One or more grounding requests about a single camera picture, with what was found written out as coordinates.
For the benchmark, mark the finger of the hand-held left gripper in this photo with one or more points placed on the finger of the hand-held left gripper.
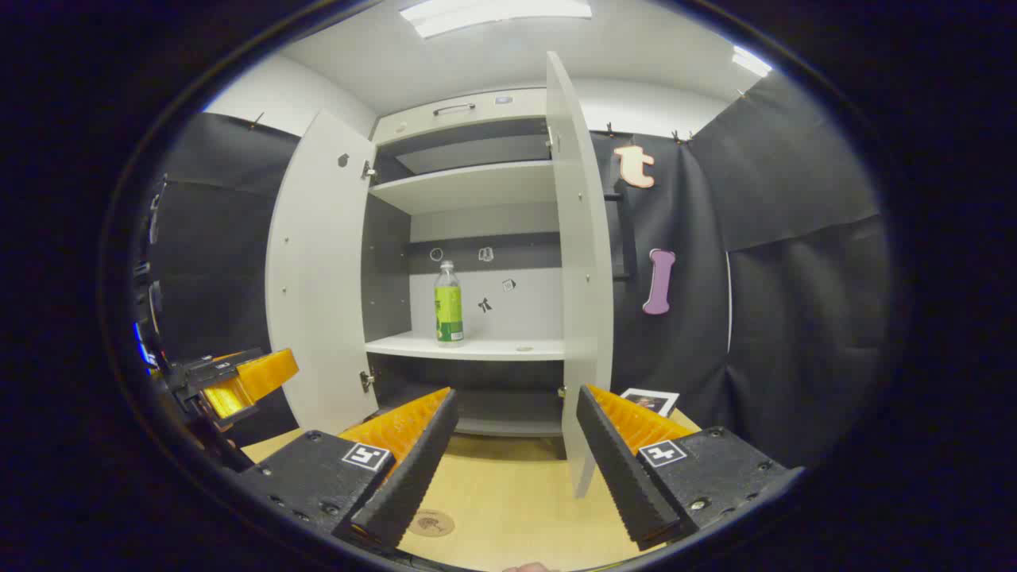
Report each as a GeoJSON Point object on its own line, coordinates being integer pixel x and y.
{"type": "Point", "coordinates": [254, 377]}

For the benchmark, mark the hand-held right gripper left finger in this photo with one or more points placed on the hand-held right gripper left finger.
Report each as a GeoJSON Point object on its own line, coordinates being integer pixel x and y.
{"type": "Point", "coordinates": [413, 477]}

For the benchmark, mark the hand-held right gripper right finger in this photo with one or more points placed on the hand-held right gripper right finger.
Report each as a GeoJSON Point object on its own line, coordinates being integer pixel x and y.
{"type": "Point", "coordinates": [620, 477]}

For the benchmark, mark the round wooden coaster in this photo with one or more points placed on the round wooden coaster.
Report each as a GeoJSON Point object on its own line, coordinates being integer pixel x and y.
{"type": "Point", "coordinates": [431, 523]}

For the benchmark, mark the white cabinet door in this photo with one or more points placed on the white cabinet door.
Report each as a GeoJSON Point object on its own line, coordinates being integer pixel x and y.
{"type": "Point", "coordinates": [584, 278]}
{"type": "Point", "coordinates": [318, 270]}

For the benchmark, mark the green label plastic bottle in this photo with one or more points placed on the green label plastic bottle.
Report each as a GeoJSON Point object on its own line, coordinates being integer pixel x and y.
{"type": "Point", "coordinates": [449, 314]}

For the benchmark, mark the white and grey cabinet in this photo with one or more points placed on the white and grey cabinet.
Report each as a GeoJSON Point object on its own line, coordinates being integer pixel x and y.
{"type": "Point", "coordinates": [540, 310]}

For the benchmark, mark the white cabinet shelf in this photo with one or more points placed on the white cabinet shelf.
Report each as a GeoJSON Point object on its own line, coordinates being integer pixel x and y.
{"type": "Point", "coordinates": [477, 152]}
{"type": "Point", "coordinates": [493, 349]}
{"type": "Point", "coordinates": [469, 187]}

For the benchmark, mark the white cabinet drawer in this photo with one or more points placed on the white cabinet drawer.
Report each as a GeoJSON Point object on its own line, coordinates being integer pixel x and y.
{"type": "Point", "coordinates": [413, 119]}

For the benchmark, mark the white portrait book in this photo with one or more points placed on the white portrait book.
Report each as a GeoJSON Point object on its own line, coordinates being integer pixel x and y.
{"type": "Point", "coordinates": [655, 397]}

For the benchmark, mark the black backdrop cloth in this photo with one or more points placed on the black backdrop cloth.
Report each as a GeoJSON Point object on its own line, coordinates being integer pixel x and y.
{"type": "Point", "coordinates": [794, 318]}

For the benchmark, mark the ceiling light panel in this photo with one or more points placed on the ceiling light panel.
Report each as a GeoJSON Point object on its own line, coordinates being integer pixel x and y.
{"type": "Point", "coordinates": [493, 14]}
{"type": "Point", "coordinates": [751, 61]}

